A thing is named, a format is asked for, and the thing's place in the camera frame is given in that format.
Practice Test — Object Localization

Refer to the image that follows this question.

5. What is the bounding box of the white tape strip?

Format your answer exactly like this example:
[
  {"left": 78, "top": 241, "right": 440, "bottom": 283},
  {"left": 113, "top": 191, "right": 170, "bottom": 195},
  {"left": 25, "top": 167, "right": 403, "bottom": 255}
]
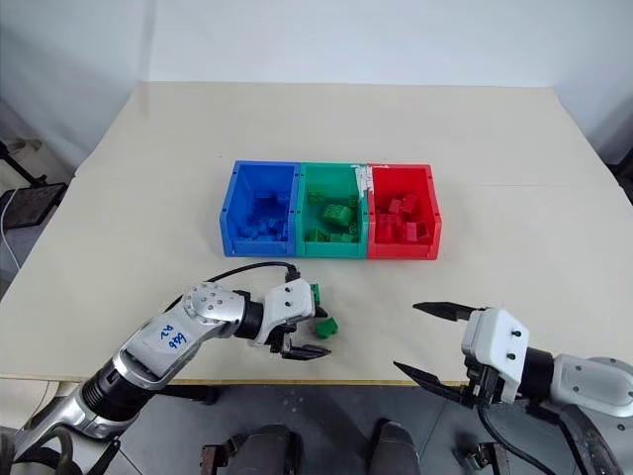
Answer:
[{"left": 351, "top": 162, "right": 376, "bottom": 198}]

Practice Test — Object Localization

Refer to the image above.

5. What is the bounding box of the green plastic bin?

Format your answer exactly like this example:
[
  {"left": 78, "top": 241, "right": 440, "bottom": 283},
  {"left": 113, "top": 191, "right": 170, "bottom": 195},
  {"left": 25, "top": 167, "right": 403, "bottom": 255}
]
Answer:
[{"left": 295, "top": 160, "right": 371, "bottom": 259}]

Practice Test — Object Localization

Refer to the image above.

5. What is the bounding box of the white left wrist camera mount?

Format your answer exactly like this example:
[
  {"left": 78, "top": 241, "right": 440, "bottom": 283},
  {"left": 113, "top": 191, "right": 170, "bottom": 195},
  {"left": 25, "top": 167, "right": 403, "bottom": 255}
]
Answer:
[{"left": 249, "top": 279, "right": 317, "bottom": 348}]

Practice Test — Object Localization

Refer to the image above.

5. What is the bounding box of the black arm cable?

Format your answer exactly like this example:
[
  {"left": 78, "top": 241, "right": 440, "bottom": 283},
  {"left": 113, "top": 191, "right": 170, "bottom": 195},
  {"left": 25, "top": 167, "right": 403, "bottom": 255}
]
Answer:
[
  {"left": 160, "top": 261, "right": 302, "bottom": 318},
  {"left": 477, "top": 404, "right": 563, "bottom": 475}
]

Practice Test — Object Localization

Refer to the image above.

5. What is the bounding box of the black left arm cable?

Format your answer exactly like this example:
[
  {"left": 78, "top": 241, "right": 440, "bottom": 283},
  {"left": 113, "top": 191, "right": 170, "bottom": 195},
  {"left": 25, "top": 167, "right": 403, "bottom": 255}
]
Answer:
[{"left": 160, "top": 261, "right": 302, "bottom": 318}]

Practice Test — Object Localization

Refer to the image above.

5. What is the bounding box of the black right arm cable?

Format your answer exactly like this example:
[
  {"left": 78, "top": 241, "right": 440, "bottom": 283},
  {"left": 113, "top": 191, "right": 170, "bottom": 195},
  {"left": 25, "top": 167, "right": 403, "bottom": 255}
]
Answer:
[{"left": 477, "top": 404, "right": 563, "bottom": 475}]

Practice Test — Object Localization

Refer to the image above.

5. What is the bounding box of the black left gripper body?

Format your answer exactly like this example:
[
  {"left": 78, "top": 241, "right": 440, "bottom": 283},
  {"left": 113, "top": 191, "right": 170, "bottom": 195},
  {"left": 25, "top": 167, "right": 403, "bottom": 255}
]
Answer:
[{"left": 268, "top": 311, "right": 320, "bottom": 358}]

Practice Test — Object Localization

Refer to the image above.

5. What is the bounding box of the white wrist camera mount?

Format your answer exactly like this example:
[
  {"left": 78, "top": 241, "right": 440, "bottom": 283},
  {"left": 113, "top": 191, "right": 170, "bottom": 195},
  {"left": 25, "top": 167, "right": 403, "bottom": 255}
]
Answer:
[
  {"left": 460, "top": 307, "right": 530, "bottom": 403},
  {"left": 249, "top": 279, "right": 317, "bottom": 348}
]

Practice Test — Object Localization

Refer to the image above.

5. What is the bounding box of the dark rounded shape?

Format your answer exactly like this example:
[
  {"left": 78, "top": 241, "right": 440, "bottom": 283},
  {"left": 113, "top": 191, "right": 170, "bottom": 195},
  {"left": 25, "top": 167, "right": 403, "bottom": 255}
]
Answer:
[
  {"left": 371, "top": 419, "right": 417, "bottom": 475},
  {"left": 226, "top": 424, "right": 304, "bottom": 475}
]

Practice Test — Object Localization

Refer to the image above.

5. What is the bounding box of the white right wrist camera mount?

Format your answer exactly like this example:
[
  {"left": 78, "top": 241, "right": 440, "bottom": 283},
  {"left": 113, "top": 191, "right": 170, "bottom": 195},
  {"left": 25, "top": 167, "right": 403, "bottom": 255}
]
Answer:
[{"left": 460, "top": 307, "right": 530, "bottom": 403}]

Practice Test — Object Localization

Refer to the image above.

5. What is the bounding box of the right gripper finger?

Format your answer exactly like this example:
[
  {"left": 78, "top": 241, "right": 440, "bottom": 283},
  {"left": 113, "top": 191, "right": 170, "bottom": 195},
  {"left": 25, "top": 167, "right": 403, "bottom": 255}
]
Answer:
[
  {"left": 393, "top": 360, "right": 472, "bottom": 409},
  {"left": 411, "top": 301, "right": 481, "bottom": 323}
]

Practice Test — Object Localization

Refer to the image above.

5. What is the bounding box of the red plastic bin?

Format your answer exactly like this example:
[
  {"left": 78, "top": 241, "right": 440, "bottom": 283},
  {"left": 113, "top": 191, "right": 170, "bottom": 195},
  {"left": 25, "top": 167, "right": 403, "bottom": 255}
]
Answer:
[{"left": 365, "top": 162, "right": 442, "bottom": 261}]

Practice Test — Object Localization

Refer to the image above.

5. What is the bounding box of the white cable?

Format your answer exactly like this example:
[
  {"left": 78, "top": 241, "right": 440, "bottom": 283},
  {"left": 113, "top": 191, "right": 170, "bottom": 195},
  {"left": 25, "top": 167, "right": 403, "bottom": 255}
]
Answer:
[{"left": 0, "top": 187, "right": 22, "bottom": 272}]

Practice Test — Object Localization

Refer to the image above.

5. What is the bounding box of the black stand base plate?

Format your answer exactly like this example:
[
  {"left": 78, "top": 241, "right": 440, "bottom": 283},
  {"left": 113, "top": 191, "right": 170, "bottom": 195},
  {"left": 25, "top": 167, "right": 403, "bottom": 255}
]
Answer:
[{"left": 2, "top": 182, "right": 68, "bottom": 230}]

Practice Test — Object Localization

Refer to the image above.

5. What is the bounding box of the black stand leg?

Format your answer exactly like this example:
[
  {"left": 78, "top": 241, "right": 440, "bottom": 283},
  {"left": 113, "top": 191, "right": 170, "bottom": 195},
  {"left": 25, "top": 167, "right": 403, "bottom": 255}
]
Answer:
[{"left": 0, "top": 141, "right": 49, "bottom": 187}]

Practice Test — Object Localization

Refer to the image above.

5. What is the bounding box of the large green block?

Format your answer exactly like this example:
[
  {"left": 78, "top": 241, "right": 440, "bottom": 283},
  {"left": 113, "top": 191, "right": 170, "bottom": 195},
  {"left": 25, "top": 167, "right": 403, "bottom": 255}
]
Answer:
[{"left": 320, "top": 202, "right": 355, "bottom": 230}]

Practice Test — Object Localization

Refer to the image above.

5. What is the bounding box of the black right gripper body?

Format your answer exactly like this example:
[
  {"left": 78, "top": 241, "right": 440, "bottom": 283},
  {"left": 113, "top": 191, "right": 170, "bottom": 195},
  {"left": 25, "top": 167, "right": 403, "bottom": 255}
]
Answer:
[{"left": 463, "top": 359, "right": 505, "bottom": 410}]

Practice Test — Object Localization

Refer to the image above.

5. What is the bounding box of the blue plastic bin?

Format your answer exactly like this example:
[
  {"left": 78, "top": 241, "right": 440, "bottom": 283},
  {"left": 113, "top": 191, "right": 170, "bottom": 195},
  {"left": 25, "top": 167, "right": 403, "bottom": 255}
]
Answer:
[{"left": 219, "top": 158, "right": 302, "bottom": 258}]

